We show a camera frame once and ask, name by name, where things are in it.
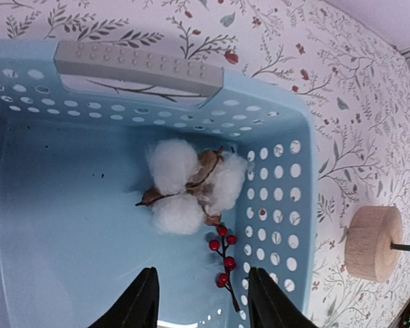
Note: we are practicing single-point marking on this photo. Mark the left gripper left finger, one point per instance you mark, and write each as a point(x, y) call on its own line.
point(137, 306)

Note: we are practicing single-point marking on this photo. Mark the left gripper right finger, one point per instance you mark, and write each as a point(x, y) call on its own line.
point(269, 307)

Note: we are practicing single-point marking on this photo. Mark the red berry sprig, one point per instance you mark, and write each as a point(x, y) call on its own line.
point(219, 245)

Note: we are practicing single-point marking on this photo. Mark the white cotton boll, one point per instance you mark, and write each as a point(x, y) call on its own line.
point(191, 188)

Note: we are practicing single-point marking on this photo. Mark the small green christmas tree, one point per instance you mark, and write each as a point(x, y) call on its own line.
point(400, 247)

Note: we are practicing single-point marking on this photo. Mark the wooden tree base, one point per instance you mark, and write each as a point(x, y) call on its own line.
point(368, 253)

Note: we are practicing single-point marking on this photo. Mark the light blue plastic basket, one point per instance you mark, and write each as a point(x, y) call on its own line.
point(77, 121)

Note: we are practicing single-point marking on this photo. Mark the floral table mat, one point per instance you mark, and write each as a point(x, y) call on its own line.
point(356, 85)

